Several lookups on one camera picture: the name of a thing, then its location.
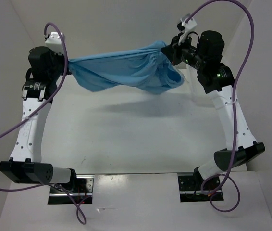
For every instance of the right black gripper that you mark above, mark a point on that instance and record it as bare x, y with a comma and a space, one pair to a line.
173, 50

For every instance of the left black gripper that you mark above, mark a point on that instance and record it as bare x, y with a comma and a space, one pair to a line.
60, 57

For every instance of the light blue shorts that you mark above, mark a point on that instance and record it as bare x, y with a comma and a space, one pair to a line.
146, 68

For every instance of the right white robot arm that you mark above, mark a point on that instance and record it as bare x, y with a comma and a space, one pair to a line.
218, 83

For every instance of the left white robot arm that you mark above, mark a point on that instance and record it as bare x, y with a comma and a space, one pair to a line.
25, 164

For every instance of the white plastic basket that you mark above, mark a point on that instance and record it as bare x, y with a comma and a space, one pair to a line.
198, 94

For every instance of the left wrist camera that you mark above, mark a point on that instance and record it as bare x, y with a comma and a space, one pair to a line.
53, 42

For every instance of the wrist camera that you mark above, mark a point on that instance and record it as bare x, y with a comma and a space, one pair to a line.
186, 24
53, 42

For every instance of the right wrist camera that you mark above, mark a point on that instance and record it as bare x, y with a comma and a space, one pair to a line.
186, 24

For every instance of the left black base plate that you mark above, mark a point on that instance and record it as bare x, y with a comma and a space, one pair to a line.
82, 192

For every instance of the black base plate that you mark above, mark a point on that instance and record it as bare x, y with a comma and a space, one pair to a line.
190, 190
82, 192

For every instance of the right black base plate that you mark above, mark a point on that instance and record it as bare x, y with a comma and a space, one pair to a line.
190, 190

